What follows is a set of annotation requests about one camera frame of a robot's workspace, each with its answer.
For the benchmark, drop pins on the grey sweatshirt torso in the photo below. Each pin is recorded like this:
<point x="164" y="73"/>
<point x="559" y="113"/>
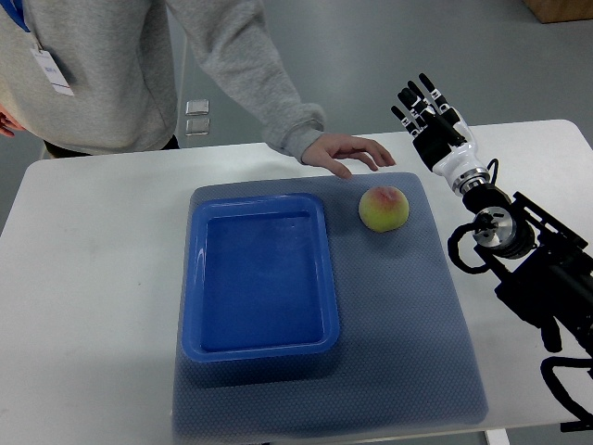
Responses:
<point x="117" y="59"/>

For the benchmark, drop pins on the upper metal floor plate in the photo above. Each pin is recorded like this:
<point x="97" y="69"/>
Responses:
<point x="197" y="107"/>

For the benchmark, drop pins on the lower metal floor plate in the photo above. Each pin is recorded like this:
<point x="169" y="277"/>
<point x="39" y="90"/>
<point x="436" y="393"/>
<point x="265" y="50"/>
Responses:
<point x="197" y="126"/>

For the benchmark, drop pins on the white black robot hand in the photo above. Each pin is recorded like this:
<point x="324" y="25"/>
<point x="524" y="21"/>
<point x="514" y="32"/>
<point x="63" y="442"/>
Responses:
<point x="445" y="144"/>

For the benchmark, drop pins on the person's left hand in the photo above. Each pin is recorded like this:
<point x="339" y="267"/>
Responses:
<point x="330" y="149"/>

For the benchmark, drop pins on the white name badge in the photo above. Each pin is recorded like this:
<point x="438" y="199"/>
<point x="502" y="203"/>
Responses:
<point x="51" y="71"/>

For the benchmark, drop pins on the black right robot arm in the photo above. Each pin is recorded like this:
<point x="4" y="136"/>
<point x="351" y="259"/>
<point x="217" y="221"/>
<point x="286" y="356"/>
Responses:
<point x="545" y="275"/>

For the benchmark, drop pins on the brown cardboard box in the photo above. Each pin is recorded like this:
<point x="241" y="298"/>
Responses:
<point x="557" y="11"/>

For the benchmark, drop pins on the green red peach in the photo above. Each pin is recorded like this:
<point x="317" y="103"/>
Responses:
<point x="383" y="208"/>

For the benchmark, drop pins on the person's right hand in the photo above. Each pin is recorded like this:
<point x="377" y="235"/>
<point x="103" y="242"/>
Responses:
<point x="9" y="126"/>

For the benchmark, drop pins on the grey sweatshirt sleeve forearm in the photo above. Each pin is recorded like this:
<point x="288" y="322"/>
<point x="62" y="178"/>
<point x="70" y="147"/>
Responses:
<point x="232" y="45"/>

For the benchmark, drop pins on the blue rectangular plastic tray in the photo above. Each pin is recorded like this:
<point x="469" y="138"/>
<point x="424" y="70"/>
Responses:
<point x="259" y="280"/>

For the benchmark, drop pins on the metal floor plate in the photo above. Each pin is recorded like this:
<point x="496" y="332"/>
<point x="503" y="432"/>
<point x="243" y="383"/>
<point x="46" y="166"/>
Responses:
<point x="197" y="126"/>
<point x="197" y="107"/>

